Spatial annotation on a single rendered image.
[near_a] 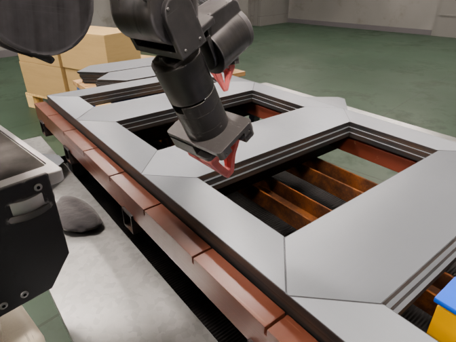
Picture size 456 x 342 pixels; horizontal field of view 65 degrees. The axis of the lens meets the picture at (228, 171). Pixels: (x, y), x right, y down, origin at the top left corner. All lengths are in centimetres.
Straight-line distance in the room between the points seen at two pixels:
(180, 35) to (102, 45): 304
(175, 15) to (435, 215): 60
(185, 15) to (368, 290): 43
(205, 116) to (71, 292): 53
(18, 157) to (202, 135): 24
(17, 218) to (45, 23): 25
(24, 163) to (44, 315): 132
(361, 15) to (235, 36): 1065
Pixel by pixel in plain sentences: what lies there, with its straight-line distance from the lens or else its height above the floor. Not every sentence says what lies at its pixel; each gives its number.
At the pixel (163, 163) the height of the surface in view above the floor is 86.
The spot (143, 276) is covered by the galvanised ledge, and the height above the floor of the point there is 68.
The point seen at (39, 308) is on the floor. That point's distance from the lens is 183.
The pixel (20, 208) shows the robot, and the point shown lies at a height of 102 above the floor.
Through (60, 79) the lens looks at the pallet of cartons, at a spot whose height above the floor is 37.
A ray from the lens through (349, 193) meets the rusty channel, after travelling 108.
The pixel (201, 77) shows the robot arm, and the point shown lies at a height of 115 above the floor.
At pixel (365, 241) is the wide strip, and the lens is 66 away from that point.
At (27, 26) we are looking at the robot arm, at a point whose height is 122.
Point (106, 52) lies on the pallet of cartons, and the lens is 339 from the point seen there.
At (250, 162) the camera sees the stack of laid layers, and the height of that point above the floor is 84.
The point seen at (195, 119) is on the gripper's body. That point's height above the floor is 110.
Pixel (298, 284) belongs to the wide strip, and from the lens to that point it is 55.
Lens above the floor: 125
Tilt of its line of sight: 28 degrees down
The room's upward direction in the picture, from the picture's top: straight up
